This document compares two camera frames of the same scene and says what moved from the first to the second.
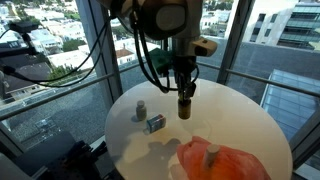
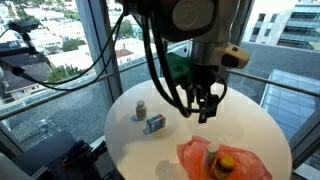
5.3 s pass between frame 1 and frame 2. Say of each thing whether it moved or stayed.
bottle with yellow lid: moved
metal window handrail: stayed
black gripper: moved
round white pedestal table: stayed
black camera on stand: stayed
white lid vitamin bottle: stayed
